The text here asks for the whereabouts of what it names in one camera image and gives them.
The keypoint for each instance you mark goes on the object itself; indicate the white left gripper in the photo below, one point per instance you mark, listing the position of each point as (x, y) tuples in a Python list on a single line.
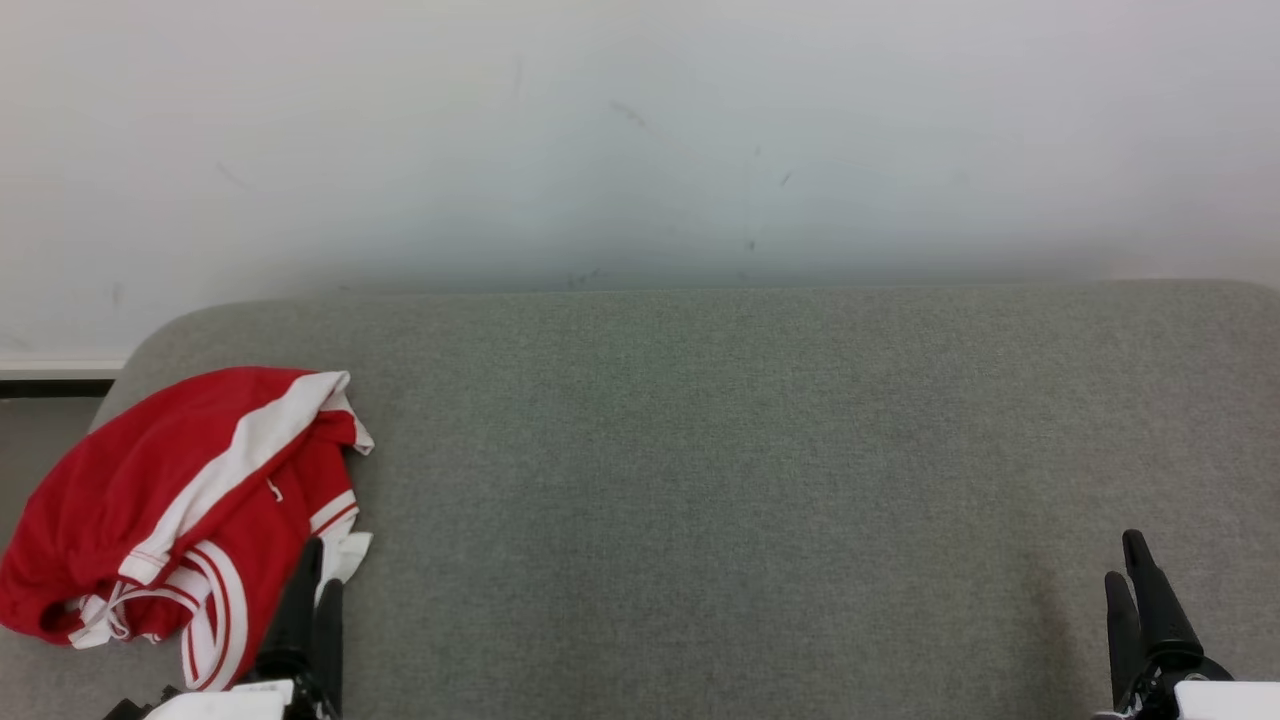
[(230, 703)]

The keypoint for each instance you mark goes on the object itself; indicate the red shorts with white stripe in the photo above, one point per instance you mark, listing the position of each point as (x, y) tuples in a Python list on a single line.
[(120, 470)]

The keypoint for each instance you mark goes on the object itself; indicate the red Bulls basketball jersey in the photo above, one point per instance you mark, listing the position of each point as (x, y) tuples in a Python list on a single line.
[(215, 620)]

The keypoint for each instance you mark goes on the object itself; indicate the white and black baseboard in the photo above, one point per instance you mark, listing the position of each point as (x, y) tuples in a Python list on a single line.
[(50, 372)]

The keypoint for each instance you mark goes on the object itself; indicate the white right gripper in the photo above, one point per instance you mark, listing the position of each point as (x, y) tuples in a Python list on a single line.
[(1220, 700)]

